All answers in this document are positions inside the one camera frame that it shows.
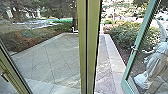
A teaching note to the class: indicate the green bush outside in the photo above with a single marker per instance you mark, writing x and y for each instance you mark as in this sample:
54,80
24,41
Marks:
126,35

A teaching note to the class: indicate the tree trunk outside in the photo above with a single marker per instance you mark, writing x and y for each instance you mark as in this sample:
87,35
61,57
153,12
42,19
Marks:
74,18

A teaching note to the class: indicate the green framed glass door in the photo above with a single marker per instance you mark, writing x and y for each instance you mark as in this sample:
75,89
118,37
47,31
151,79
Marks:
88,46
136,46

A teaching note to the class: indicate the low green hedge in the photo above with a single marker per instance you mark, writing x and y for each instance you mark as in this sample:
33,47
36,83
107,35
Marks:
61,27

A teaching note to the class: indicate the white garden statue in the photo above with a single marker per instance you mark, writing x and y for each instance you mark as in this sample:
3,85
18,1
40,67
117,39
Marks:
156,63

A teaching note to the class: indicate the white garden bench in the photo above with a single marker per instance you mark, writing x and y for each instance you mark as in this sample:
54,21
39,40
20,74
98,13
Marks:
74,30

